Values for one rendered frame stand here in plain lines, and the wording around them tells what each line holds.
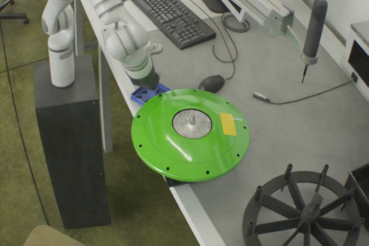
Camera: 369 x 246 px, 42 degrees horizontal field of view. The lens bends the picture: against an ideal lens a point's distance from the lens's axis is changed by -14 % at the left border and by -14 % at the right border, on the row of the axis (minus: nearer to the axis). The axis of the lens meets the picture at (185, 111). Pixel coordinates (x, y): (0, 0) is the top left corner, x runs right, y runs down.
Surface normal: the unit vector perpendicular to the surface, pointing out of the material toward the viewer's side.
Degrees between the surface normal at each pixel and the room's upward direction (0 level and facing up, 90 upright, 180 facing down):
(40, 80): 0
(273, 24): 90
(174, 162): 23
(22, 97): 0
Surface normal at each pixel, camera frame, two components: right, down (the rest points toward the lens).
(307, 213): 0.03, -0.65
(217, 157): 0.25, -0.41
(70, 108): 0.25, 0.72
